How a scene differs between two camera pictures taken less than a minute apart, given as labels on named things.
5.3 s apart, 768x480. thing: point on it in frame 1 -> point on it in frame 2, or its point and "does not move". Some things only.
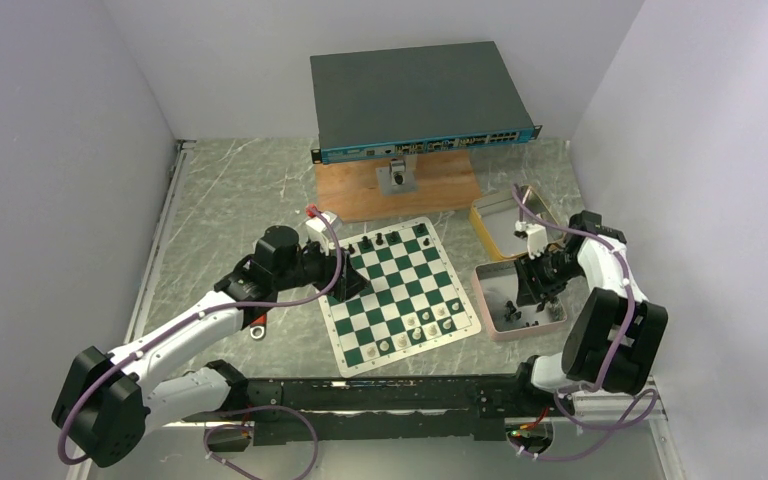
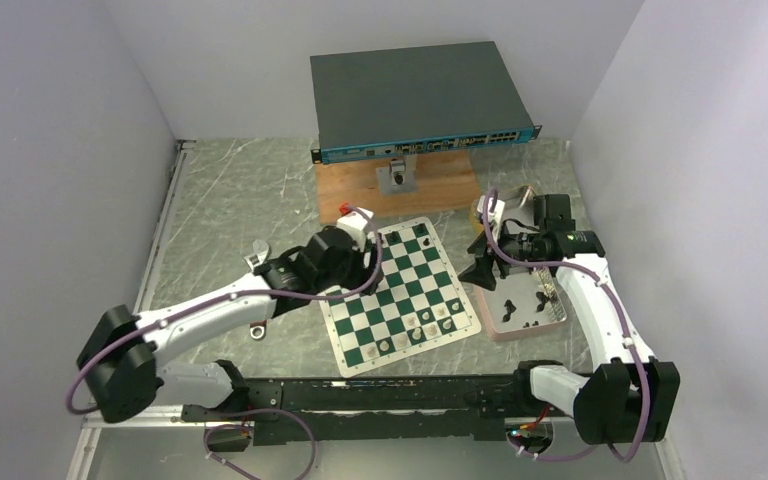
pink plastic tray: (497, 288) does not move
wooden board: (349, 190) does not move
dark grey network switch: (415, 102) does not move
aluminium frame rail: (179, 163) does not move
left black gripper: (351, 281) -> (363, 275)
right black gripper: (532, 291) -> (480, 273)
